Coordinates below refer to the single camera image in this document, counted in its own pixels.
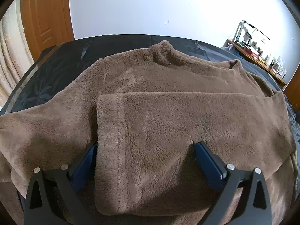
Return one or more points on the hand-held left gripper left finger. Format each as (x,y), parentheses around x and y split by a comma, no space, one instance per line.
(84,166)

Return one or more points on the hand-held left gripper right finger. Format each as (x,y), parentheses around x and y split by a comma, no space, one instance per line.
(211,166)

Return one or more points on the brown fleece sweater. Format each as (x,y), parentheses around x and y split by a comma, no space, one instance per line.
(164,121)

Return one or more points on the black satin bed sheet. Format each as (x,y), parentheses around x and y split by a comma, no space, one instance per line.
(58,75)

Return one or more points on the clear tape strip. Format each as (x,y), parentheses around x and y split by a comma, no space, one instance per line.
(23,88)

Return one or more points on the wooden desk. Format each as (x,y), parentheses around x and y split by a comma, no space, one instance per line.
(264,64)

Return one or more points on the white plastic bag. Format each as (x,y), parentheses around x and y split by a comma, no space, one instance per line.
(227,48)

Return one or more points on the white kettle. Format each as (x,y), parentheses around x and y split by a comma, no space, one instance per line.
(275,65)

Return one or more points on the red box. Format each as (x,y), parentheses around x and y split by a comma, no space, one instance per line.
(250,51)

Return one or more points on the beige patterned curtain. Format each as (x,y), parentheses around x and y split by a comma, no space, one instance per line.
(11,63)

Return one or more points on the small black monitor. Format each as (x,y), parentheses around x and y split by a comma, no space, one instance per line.
(247,38)

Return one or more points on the brown panelled wooden door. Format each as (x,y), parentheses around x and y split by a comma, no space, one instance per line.
(46,16)

